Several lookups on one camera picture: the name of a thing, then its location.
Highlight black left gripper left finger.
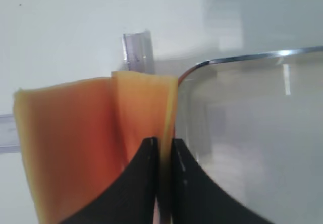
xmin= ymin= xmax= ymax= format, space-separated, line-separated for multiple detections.
xmin=62 ymin=137 xmax=159 ymax=224

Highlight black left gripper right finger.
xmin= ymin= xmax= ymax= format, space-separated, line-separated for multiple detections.
xmin=171 ymin=139 xmax=266 ymax=224

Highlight orange cheese slice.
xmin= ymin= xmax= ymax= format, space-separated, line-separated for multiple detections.
xmin=111 ymin=71 xmax=178 ymax=223
xmin=14 ymin=78 xmax=124 ymax=223

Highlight upright orange cheese slice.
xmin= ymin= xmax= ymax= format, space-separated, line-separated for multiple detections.
xmin=14 ymin=78 xmax=124 ymax=223

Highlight clear cheese holder strip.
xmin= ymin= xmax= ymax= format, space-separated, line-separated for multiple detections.
xmin=0 ymin=114 xmax=20 ymax=154

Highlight white rectangular metal tray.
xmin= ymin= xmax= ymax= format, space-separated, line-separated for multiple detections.
xmin=175 ymin=46 xmax=322 ymax=223

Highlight left long clear acrylic rail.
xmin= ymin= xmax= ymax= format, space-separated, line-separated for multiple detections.
xmin=122 ymin=30 xmax=155 ymax=74

